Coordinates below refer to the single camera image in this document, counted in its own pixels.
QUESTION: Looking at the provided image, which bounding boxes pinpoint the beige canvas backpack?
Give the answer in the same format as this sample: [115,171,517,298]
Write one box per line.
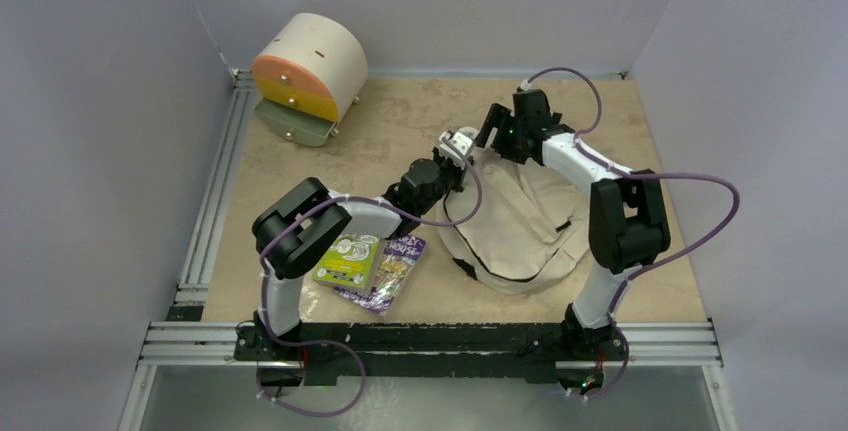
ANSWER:
[435,149,589,295]

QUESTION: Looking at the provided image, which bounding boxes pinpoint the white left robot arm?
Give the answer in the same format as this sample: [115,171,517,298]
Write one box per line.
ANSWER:
[251,156,482,360]

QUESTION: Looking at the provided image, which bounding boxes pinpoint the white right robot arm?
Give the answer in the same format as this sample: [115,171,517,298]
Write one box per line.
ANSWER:
[475,89,671,358]

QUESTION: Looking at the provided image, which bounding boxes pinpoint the purple paperback book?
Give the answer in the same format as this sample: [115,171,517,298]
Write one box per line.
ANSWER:
[333,235,426,316]

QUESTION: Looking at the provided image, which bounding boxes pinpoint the green paperback book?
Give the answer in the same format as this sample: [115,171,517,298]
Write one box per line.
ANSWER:
[312,234,384,294]

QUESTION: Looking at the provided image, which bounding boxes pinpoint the round drawer cabinet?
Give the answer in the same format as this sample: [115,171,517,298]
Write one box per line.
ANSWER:
[251,13,368,147]

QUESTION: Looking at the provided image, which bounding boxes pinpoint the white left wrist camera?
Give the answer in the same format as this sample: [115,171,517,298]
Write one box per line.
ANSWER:
[436,130,475,167]

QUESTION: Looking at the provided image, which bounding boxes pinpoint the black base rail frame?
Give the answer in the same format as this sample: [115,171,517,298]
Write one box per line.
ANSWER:
[140,322,722,392]

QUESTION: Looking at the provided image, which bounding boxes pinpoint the aluminium side rail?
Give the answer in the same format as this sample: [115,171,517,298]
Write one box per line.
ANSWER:
[175,69,256,304]

